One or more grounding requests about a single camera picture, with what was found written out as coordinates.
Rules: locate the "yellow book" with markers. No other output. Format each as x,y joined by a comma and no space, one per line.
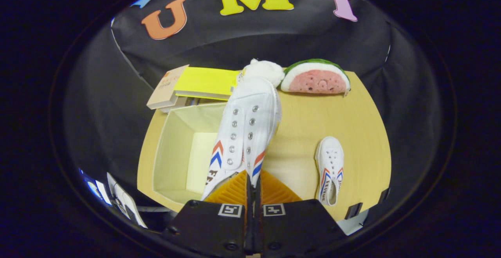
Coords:
203,81

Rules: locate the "watermelon slice plush toy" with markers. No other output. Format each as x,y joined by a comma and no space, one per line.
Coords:
317,82

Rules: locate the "white canvas shoe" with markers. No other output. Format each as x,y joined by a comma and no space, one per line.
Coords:
250,109
329,152

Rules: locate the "beige cover book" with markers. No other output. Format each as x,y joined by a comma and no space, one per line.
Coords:
164,89

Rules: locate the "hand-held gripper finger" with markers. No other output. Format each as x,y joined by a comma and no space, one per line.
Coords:
249,219
258,219

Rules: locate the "white book blue spine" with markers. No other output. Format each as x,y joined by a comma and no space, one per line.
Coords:
184,102

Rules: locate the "beige fabric storage box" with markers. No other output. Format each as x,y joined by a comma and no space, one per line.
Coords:
172,152

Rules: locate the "white plush toy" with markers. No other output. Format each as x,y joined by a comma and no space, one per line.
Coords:
264,70

